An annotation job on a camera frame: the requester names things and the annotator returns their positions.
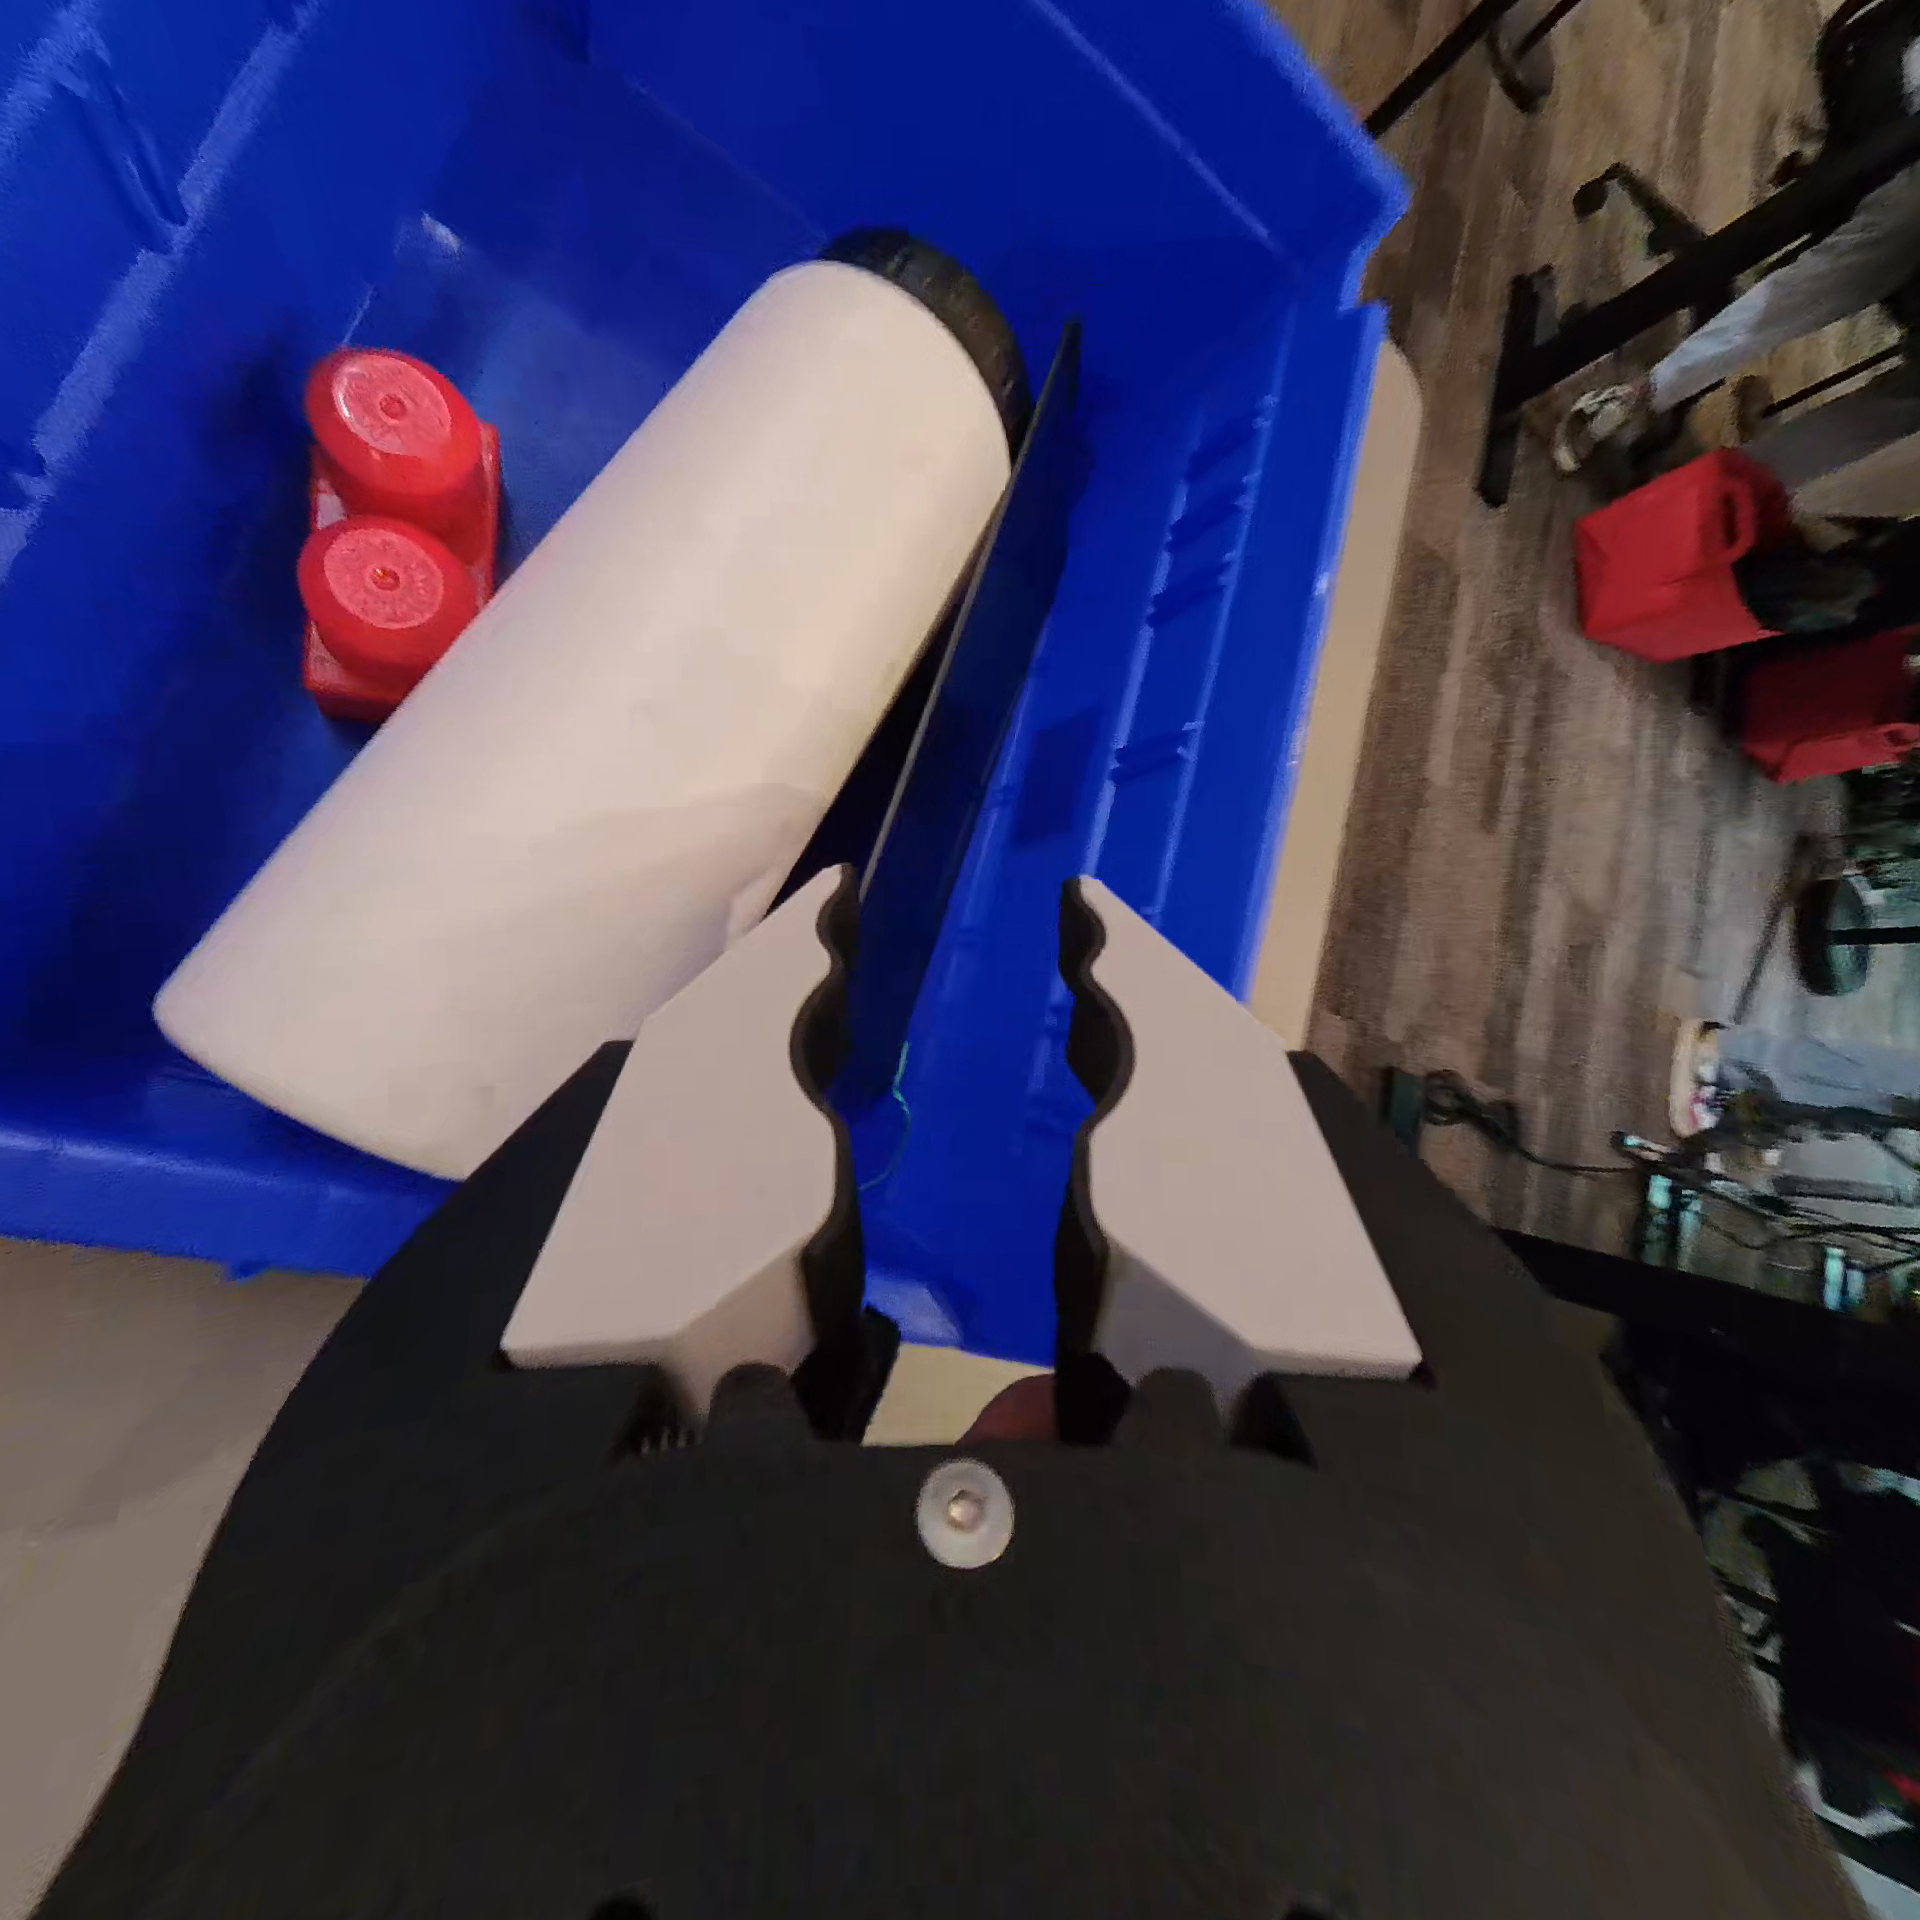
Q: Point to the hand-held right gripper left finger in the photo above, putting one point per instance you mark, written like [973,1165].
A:
[680,1200]

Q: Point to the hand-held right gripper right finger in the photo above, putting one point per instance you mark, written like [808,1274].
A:
[1247,1200]

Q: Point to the white squeeze bottle black cap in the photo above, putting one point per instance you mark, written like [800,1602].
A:
[631,720]

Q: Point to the thin black plastic strip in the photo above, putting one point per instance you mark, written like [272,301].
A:
[979,750]

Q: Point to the red plastic block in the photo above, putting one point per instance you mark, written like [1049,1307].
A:
[391,537]

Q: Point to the blue plastic bin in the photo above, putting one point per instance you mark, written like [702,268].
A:
[1168,365]

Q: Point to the red bucket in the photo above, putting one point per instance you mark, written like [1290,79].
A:
[1839,705]
[1682,555]

